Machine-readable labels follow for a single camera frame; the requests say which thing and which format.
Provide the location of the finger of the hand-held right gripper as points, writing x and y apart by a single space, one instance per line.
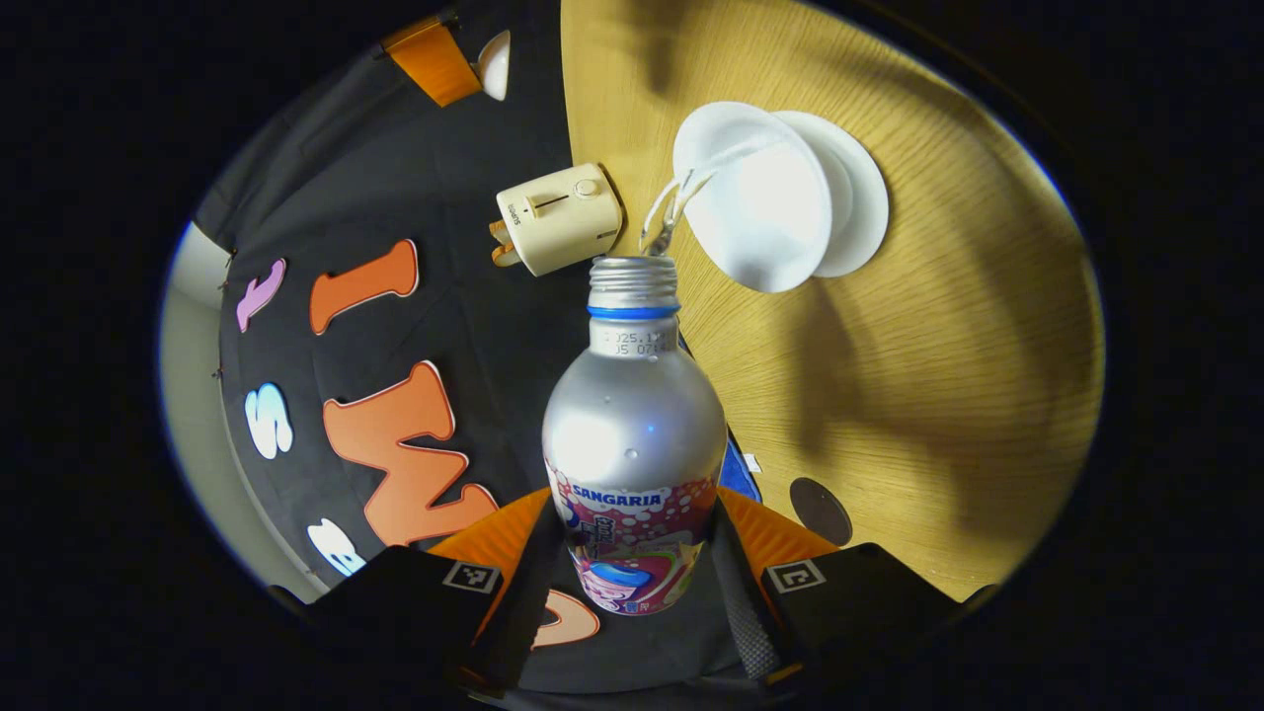
434 64

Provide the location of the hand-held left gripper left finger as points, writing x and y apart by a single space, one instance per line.
509 622

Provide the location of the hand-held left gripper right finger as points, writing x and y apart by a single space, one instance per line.
750 632

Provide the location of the dark round coaster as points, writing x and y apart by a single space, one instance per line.
820 512

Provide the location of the silver water bottle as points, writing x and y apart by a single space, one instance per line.
632 425

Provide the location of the white teacup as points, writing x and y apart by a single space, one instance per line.
760 217

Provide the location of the blue folded towel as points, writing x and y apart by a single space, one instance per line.
739 479

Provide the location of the short toast slice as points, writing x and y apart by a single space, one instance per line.
500 231

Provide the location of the white toaster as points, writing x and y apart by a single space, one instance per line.
558 222

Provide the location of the black backdrop cloth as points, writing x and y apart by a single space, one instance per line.
464 326

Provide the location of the white saucer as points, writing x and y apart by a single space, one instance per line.
861 197

